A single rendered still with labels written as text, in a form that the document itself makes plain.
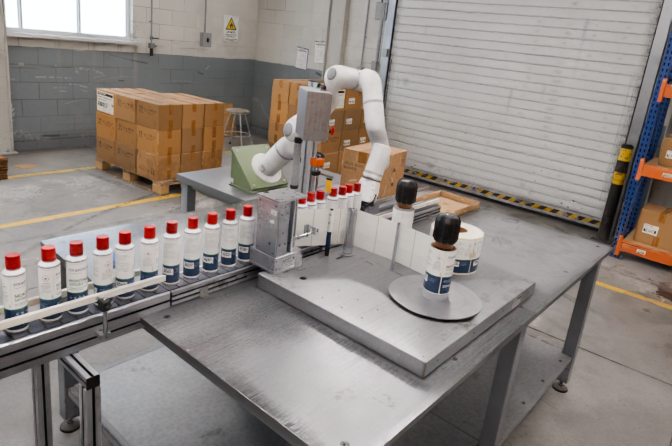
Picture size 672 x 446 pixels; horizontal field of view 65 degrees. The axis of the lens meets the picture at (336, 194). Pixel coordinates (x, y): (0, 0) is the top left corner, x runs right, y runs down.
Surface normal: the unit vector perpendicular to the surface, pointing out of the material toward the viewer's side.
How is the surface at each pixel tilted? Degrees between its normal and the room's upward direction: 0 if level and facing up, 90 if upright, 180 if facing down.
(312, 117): 90
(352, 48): 90
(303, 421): 0
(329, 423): 0
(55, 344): 90
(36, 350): 90
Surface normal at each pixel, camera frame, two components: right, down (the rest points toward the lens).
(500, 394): -0.65, 0.15
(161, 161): 0.75, 0.23
